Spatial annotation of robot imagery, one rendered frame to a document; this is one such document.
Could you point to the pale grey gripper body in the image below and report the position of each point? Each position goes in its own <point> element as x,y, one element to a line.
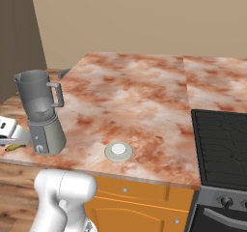
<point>22,135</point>

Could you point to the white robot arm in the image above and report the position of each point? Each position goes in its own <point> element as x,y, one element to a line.
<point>61,190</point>

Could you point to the yellow banana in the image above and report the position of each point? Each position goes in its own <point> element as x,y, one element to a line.
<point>13,148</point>

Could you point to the grey blender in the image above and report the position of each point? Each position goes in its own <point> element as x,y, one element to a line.
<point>45,129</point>

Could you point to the silver drawer knob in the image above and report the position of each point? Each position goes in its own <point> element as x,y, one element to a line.
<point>124,189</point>

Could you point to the orange drawer front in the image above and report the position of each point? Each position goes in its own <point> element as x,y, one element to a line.
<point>141,189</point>

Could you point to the orange cupboard door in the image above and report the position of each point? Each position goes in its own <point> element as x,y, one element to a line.
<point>135,218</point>

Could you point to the silver cupboard knob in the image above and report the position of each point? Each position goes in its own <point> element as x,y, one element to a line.
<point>176,221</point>

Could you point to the black stove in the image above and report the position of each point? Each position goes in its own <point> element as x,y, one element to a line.
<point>222,145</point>

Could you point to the black stove knob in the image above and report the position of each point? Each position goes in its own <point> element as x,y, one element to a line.
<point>245,205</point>
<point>226,201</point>

